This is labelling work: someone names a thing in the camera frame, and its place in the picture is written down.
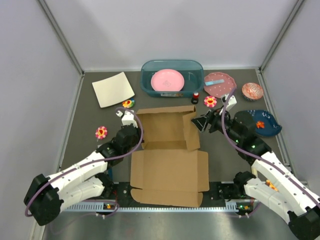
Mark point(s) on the white square plate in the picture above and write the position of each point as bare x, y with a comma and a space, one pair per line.
113, 90

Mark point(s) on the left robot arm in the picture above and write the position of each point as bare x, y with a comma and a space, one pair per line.
48, 196

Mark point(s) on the teal plastic basin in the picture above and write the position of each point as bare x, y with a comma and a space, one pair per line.
191, 70

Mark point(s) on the red orange candy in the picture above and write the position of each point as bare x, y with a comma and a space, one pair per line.
260, 125

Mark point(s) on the brown cardboard box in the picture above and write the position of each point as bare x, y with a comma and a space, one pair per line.
170, 169

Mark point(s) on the dark blue leaf dish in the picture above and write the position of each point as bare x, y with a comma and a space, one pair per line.
272, 128

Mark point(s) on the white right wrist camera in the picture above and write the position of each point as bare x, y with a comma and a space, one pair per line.
228, 105

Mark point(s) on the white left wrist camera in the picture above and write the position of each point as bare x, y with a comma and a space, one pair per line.
127, 118

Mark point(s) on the blue pink spoon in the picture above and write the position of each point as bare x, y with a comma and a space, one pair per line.
214, 82

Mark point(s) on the red pink flower toy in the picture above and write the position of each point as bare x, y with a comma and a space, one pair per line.
101, 132

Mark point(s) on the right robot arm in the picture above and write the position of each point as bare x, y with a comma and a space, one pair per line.
297, 205

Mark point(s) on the pink polka dot plate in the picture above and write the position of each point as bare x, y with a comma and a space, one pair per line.
219, 89

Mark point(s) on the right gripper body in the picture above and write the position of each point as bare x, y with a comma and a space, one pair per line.
215, 115

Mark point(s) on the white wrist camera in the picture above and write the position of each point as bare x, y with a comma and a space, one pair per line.
127, 118
228, 105

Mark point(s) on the pink round plate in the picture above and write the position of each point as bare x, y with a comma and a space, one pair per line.
167, 80

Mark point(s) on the multicolour flower toy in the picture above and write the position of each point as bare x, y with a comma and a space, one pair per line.
128, 103

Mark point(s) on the red black stamp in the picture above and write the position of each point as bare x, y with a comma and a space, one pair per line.
195, 98

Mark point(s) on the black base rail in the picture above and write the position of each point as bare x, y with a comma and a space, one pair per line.
218, 191

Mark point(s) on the wooden stick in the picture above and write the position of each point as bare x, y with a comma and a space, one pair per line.
254, 171

